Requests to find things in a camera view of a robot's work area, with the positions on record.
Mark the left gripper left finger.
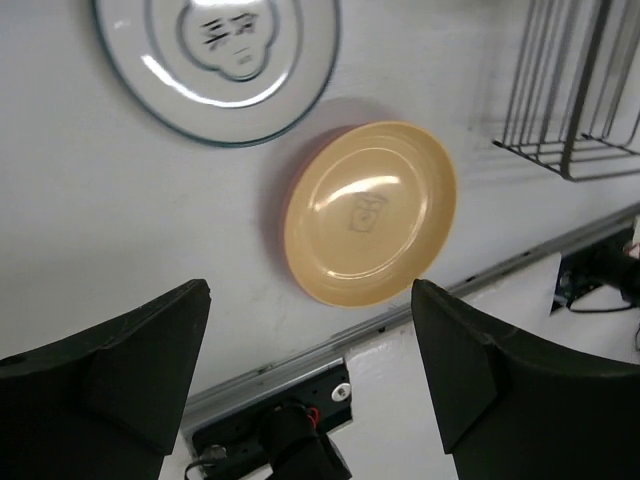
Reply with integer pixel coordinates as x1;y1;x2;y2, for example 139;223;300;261
1;279;211;479

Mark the white plate with dark rim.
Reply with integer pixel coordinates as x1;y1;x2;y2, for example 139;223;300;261
91;1;342;148

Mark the orange yellow plate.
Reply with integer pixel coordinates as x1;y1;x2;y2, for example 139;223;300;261
280;121;458;308

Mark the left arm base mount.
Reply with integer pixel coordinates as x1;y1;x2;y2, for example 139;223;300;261
181;358;353;479

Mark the wire dish rack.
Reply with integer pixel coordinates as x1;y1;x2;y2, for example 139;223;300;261
493;1;639;183

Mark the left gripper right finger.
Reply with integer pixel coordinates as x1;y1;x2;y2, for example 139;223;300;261
411;280;639;479

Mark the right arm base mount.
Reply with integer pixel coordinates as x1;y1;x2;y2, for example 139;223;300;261
549;214;640;351

